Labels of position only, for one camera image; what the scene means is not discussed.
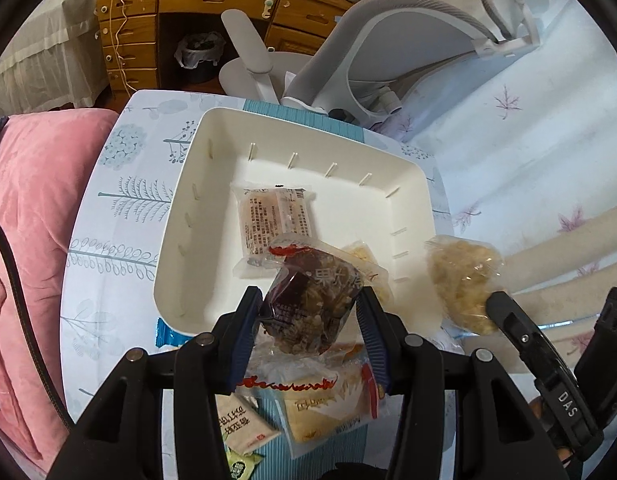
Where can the wooden desk with drawers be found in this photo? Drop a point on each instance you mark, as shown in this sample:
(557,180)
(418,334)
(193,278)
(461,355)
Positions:
(138,25)

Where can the cream bread packet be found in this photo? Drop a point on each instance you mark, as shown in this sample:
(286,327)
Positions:
(328,410)

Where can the trash bin with white bag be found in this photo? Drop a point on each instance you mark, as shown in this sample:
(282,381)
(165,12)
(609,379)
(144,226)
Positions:
(198,55)

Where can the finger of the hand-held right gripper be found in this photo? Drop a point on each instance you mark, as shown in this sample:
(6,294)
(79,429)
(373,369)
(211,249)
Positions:
(610,355)
(523,340)

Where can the dark red nut snack packet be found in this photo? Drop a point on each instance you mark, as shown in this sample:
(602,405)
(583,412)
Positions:
(308,305)

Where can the pink blanket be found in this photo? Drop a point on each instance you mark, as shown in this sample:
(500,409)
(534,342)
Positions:
(43,260)

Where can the clear packet with red edge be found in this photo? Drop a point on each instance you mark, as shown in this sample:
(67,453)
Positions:
(283,370)

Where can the grey office chair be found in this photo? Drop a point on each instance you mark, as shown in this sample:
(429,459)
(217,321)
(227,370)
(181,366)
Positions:
(368,40)

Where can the tree print tablecloth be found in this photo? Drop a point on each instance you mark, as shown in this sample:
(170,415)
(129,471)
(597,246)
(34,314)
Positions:
(123,200)

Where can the clear packet of pink cake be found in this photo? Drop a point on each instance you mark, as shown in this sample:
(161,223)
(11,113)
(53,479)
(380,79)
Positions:
(273,220)

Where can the green sachet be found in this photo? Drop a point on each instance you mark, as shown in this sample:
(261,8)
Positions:
(241,465)

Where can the blue snack packet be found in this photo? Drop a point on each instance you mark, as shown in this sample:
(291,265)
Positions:
(168,332)

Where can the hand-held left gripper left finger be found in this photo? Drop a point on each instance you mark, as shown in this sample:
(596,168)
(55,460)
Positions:
(243,322)

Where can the beige sachet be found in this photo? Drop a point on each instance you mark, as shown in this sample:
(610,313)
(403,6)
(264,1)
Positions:
(241,422)

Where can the white lace cover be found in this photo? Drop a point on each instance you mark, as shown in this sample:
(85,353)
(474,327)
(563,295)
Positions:
(43,50)

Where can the white plastic bin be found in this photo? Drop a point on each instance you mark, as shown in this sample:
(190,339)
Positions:
(213,240)

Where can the pale yellow puffed snack packet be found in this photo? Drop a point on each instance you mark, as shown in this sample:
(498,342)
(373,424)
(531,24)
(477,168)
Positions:
(363,257)
(463,280)

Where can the white leaf print sheet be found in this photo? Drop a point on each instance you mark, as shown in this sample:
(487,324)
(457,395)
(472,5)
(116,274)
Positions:
(538,135)

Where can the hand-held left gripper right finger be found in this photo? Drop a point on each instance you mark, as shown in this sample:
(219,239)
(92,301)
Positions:
(369,332)

